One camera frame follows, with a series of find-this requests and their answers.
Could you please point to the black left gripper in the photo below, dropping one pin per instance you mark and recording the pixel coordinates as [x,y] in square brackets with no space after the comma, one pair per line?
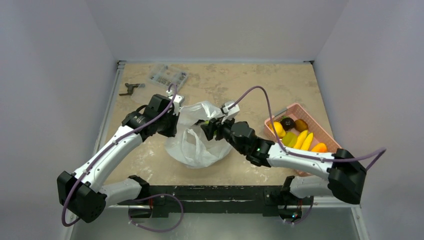
[171,132]

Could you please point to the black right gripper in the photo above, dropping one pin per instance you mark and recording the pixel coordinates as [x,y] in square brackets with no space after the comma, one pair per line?
[213,128]

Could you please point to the black fake grapes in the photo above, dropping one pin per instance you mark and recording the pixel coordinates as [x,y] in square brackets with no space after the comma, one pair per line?
[201,122]

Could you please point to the white plastic bag lemon print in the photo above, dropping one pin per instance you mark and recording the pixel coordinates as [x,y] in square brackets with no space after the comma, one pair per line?
[190,145]

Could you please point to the yellow fake lemon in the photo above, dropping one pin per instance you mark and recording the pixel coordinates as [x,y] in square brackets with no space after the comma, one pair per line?
[278,127]

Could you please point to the dark purple fake fruit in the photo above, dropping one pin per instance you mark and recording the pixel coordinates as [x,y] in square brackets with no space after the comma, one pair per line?
[287,123]

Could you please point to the yellow green fake starfruit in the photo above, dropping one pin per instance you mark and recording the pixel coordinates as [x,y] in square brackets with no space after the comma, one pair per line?
[289,139]

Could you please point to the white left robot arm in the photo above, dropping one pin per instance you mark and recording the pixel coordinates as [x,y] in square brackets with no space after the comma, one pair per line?
[84,192]

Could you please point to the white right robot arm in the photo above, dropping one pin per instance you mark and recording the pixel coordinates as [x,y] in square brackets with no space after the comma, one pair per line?
[333,174]

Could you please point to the brown fake kiwi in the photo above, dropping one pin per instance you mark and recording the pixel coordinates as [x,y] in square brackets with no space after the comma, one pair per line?
[300,125]

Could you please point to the orange fake fruit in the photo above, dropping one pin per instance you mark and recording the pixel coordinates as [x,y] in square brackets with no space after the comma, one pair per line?
[320,148]

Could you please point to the clear plastic screw box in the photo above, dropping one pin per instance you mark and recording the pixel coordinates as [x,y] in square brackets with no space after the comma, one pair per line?
[160,77]

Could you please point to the dark metal clamp tool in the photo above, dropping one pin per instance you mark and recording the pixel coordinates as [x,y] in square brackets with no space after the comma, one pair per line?
[130,88]

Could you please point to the pink plastic basket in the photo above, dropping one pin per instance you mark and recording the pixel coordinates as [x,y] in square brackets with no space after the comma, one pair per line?
[304,162]

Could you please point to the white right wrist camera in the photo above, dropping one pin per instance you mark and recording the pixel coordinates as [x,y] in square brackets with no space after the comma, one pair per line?
[229,110]

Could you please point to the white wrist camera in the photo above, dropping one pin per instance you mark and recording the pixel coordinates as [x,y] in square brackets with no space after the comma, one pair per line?
[229,110]
[177,102]

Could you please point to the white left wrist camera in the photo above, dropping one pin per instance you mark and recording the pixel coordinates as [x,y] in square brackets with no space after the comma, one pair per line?
[177,102]

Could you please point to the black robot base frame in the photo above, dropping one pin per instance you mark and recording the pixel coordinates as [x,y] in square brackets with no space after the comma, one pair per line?
[267,200]

